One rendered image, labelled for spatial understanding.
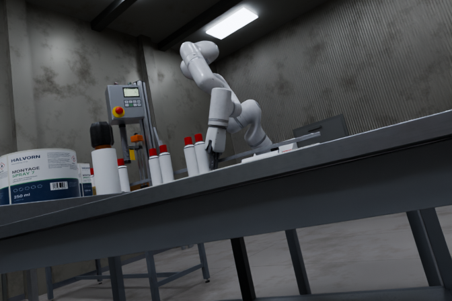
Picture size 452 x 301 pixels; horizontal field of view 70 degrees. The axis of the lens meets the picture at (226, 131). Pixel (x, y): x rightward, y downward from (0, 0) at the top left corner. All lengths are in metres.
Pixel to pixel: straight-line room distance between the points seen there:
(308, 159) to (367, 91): 7.78
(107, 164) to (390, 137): 1.07
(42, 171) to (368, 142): 0.83
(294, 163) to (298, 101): 8.31
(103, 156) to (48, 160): 0.32
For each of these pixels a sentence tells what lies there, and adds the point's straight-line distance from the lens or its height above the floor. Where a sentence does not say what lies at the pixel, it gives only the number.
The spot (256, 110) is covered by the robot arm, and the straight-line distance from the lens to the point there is 1.75.
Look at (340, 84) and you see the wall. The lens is 8.30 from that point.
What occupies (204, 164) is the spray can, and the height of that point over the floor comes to 0.95.
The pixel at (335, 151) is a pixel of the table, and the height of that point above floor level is 0.82.
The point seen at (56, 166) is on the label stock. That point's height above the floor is 0.97.
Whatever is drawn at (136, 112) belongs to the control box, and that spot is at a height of 1.32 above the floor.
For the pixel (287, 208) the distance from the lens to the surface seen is 0.38.
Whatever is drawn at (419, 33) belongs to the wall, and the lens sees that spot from 8.17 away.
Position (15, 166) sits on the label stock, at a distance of 1.00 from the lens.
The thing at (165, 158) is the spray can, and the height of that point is 1.02.
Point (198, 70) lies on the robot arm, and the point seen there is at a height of 1.36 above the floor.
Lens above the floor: 0.80
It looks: 11 degrees up
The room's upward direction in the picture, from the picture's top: 12 degrees counter-clockwise
